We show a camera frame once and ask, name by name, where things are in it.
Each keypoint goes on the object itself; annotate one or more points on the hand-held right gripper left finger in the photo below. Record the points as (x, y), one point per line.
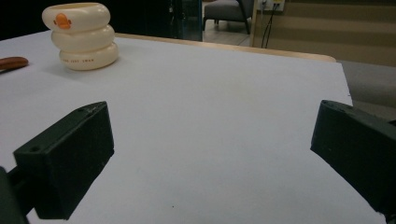
(68, 155)

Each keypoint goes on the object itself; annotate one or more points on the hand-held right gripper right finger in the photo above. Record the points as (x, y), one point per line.
(358, 146)

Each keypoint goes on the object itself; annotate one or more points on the cream ringed duck cup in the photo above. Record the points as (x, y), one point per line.
(84, 40)

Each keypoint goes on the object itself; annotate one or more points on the white table sheet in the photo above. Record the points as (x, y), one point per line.
(202, 109)

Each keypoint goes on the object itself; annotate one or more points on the grey armchair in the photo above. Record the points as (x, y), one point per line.
(225, 11)

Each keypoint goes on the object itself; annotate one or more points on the white wall socket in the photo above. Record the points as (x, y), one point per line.
(274, 3)

